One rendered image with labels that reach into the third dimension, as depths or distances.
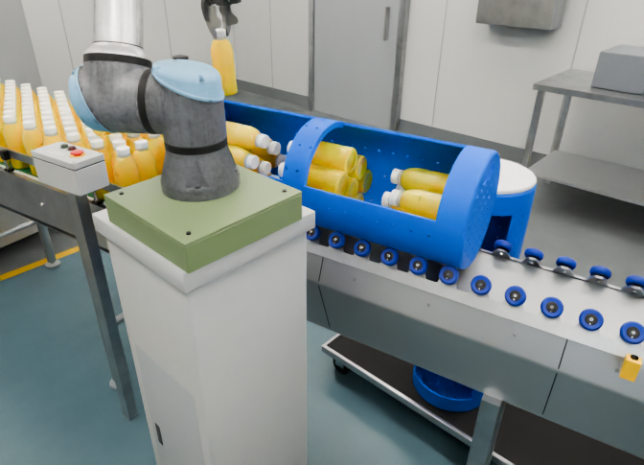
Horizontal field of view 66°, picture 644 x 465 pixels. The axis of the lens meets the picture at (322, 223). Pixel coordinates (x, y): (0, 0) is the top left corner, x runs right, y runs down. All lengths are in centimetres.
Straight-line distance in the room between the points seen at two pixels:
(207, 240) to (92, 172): 78
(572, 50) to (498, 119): 80
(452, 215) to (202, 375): 60
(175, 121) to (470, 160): 61
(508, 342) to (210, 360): 65
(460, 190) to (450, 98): 387
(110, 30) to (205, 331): 55
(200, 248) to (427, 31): 433
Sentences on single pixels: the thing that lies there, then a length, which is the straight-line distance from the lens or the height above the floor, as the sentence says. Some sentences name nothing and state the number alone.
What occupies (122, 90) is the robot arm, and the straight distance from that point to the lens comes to 94.
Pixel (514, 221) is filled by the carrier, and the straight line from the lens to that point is 155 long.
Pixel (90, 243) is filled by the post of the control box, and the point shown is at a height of 80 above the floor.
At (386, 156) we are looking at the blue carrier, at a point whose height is 112.
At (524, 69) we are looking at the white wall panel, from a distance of 461.
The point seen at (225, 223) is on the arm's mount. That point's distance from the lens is 86.
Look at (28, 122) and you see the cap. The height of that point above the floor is 109.
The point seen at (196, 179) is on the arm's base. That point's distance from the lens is 94.
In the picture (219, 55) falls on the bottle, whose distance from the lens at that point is 160.
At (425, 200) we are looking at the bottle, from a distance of 116.
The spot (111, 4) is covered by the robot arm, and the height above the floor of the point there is 153.
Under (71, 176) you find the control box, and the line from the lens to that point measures 156.
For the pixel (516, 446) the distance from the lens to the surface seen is 196.
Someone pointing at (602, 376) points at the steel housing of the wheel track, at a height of 86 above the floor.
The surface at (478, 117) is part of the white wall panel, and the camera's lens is 484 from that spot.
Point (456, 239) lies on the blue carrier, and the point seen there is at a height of 108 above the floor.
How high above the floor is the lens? 161
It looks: 28 degrees down
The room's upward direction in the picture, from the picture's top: 1 degrees clockwise
